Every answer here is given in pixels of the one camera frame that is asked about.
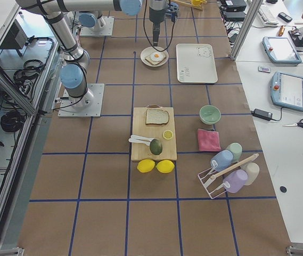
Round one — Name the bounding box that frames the right whole lemon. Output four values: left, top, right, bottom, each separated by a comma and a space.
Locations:
156, 159, 175, 173

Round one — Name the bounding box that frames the whole lemon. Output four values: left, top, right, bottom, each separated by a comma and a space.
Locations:
137, 159, 155, 173
156, 159, 175, 173

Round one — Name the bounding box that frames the far teach pendant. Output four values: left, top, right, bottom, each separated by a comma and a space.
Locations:
262, 37, 302, 65

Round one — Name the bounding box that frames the near teach pendant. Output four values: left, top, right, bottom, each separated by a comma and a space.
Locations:
270, 71, 303, 112

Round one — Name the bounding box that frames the wooden rolling pin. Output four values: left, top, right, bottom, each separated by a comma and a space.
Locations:
210, 153, 259, 180

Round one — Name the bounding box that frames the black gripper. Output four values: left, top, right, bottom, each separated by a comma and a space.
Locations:
149, 0, 167, 46

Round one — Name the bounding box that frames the pink cloth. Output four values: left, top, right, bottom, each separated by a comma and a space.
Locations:
198, 129, 221, 152

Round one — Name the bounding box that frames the blue cup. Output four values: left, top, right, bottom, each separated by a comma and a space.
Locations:
210, 150, 233, 172

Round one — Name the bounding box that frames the white round plate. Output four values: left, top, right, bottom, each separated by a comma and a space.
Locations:
140, 46, 169, 67

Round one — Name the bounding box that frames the white plastic spoon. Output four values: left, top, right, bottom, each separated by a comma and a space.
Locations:
128, 138, 150, 146

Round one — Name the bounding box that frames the avocado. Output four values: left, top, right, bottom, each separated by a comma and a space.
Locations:
149, 139, 163, 155

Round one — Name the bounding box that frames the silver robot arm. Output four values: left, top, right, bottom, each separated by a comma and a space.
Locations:
17, 1, 143, 108
78, 11, 106, 32

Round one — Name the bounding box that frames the green cup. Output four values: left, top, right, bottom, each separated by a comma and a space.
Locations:
225, 142, 242, 163

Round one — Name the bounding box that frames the black power adapter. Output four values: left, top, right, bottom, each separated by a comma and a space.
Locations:
251, 108, 273, 121

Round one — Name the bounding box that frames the teach pendant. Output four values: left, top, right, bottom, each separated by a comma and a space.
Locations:
270, 71, 303, 112
262, 37, 302, 65

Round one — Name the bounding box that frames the white bear tray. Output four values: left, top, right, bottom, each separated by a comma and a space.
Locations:
176, 43, 218, 84

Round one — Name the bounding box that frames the lemon slice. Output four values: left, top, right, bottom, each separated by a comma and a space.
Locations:
162, 130, 174, 140

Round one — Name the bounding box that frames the bread slice under egg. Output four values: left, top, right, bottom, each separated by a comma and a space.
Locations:
145, 53, 166, 66

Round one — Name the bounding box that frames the white wire cup rack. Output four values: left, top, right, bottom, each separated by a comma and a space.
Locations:
197, 160, 231, 199

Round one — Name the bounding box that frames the cream cup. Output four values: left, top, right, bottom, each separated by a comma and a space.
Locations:
241, 162, 260, 186

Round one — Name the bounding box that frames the fried egg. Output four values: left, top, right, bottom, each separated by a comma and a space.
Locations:
150, 52, 165, 61

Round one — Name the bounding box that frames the wooden cutting board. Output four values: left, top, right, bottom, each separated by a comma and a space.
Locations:
128, 106, 177, 161

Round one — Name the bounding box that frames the bread slice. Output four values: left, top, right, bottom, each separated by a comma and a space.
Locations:
145, 108, 169, 125
145, 53, 166, 66

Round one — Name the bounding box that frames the purple cup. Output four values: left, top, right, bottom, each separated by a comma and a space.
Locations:
223, 169, 248, 193

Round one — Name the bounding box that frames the left whole lemon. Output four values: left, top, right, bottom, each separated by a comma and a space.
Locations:
137, 159, 155, 173

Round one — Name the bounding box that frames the green bowl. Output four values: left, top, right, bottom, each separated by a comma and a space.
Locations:
199, 105, 221, 125

